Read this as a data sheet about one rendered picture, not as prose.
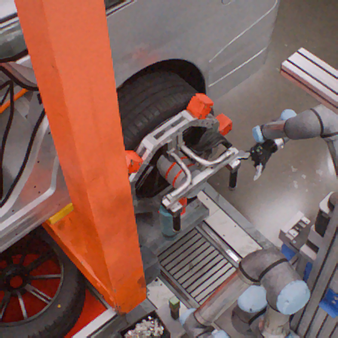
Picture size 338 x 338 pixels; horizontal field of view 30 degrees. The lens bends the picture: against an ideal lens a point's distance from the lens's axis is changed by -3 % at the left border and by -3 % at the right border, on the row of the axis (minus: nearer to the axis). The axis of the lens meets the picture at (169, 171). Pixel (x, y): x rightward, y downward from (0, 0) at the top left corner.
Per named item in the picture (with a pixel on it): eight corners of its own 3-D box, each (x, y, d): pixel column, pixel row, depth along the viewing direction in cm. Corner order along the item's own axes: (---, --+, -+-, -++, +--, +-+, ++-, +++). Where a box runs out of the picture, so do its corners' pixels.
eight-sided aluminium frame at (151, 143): (209, 160, 333) (210, 90, 287) (217, 167, 330) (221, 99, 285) (125, 222, 314) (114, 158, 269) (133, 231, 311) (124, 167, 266)
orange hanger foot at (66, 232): (63, 203, 328) (51, 164, 299) (127, 274, 305) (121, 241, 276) (38, 221, 322) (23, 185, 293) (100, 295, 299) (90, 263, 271)
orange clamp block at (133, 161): (133, 149, 278) (120, 149, 270) (145, 161, 274) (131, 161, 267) (124, 162, 280) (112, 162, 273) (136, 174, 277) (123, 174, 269)
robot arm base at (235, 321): (275, 318, 259) (277, 308, 251) (250, 342, 254) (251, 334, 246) (247, 293, 266) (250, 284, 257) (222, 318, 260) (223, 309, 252)
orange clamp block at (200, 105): (194, 109, 291) (203, 93, 286) (206, 119, 287) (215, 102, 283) (185, 110, 286) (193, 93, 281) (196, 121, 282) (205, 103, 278)
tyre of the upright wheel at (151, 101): (175, 44, 291) (59, 132, 276) (210, 72, 280) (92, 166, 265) (190, 121, 348) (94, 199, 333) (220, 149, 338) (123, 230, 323)
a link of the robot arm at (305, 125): (301, 145, 251) (256, 147, 299) (324, 135, 253) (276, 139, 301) (291, 118, 250) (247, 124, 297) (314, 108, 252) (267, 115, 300)
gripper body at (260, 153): (249, 148, 297) (267, 133, 301) (247, 158, 304) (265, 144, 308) (260, 158, 293) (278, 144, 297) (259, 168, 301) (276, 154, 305)
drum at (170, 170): (178, 158, 309) (177, 141, 297) (208, 187, 300) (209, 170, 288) (155, 175, 304) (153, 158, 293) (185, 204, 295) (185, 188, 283)
